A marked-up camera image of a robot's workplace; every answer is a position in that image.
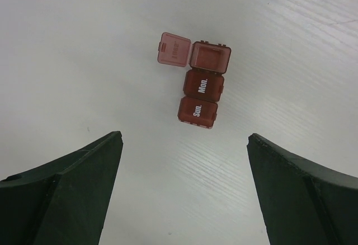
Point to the red weekly pill organizer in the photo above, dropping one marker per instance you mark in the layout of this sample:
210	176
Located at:
204	81

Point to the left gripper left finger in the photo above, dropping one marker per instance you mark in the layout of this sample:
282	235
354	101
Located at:
64	201

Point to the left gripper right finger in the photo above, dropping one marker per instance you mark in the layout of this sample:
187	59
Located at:
302	202

